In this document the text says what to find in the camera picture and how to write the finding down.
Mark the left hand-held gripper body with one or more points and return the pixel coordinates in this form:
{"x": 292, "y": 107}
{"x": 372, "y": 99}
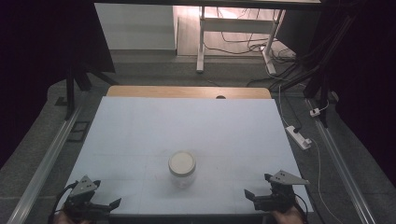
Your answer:
{"x": 81, "y": 189}

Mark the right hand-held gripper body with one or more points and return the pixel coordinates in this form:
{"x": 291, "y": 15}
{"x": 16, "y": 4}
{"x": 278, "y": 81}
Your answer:
{"x": 280, "y": 199}

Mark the clear glass jar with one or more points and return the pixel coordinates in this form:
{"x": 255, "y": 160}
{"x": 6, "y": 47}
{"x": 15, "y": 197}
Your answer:
{"x": 183, "y": 181}

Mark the round white jar lid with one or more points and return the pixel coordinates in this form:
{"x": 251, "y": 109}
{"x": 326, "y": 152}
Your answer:
{"x": 182, "y": 162}

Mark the person's right hand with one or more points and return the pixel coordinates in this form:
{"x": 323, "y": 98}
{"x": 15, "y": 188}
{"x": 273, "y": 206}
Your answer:
{"x": 288, "y": 218}

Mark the person's left hand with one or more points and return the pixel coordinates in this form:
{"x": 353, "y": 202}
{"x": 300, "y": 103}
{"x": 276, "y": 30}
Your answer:
{"x": 63, "y": 219}

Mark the white power strip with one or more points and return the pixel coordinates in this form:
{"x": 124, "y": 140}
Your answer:
{"x": 298, "y": 137}

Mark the small white adapter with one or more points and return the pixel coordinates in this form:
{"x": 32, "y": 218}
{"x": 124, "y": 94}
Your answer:
{"x": 315, "y": 112}

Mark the white foam sheet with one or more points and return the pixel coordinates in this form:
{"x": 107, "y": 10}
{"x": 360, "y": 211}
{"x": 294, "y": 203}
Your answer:
{"x": 193, "y": 130}

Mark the black metal stand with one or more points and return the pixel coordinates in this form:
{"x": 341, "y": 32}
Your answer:
{"x": 320, "y": 77}
{"x": 70, "y": 90}

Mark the wooden table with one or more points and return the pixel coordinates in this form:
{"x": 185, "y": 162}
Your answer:
{"x": 186, "y": 92}

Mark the dark curtain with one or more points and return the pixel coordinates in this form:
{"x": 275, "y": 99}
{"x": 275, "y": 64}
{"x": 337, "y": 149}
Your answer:
{"x": 31, "y": 62}
{"x": 370, "y": 77}

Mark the aluminium rail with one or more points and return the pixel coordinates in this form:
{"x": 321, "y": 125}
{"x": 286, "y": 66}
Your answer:
{"x": 43, "y": 168}
{"x": 342, "y": 168}

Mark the black rectangular floor frame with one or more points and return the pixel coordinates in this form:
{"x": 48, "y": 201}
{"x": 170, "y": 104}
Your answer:
{"x": 78, "y": 131}

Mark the white desk frame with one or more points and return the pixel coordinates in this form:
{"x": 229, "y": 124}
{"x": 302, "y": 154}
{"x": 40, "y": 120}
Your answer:
{"x": 236, "y": 25}

